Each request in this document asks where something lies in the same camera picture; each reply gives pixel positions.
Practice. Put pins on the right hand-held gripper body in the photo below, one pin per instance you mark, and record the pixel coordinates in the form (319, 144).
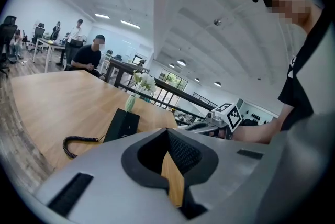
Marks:
(227, 117)

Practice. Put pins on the black office chair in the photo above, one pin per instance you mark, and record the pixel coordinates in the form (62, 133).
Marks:
(38, 34)
(6, 37)

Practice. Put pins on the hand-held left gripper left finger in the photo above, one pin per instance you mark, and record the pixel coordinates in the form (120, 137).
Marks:
(104, 191)

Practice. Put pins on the pale green ribbed vase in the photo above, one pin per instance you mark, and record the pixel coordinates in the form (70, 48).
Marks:
(131, 103)

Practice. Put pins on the white desk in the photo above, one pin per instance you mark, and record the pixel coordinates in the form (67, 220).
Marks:
(49, 43)

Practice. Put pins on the person's right forearm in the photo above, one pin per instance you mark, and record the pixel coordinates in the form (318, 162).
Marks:
(257, 132)

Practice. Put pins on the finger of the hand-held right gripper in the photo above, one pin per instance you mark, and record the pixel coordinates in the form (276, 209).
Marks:
(196, 127)

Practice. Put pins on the white flower bunch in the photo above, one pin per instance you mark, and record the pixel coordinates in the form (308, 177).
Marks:
(146, 83)

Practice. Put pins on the person's black t-shirt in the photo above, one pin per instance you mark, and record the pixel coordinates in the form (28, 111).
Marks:
(297, 87)

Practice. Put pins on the black desk telephone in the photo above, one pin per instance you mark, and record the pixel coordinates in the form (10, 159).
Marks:
(122, 125)

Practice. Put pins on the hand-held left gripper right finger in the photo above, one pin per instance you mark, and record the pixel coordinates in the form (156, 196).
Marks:
(225, 165)

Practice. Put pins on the rectangular ceiling light panel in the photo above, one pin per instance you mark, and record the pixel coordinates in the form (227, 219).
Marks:
(102, 16)
(130, 24)

